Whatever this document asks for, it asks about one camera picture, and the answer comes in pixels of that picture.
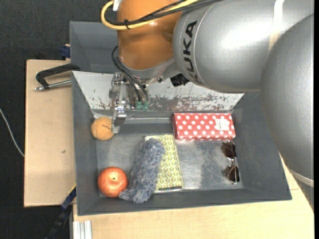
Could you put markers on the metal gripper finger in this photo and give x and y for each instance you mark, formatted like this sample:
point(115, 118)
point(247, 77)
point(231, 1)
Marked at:
point(116, 128)

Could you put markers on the orange fruit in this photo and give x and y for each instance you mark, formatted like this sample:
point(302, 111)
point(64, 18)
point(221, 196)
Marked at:
point(101, 129)

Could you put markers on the blue-grey fluffy cloth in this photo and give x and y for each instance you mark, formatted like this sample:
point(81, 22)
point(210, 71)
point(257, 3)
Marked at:
point(145, 170)

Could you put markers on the red apple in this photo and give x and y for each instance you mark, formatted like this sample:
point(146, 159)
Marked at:
point(112, 182)

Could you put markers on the brown cardboard board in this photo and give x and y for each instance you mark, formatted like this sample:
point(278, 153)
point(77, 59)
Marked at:
point(47, 133)

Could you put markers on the red white-dotted box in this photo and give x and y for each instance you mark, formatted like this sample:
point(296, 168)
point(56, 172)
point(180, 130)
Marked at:
point(197, 127)

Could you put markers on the grey metal bin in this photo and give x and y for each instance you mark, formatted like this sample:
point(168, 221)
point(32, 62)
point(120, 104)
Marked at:
point(199, 163)

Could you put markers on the brown sunglasses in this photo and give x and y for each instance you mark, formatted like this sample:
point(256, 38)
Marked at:
point(230, 174)

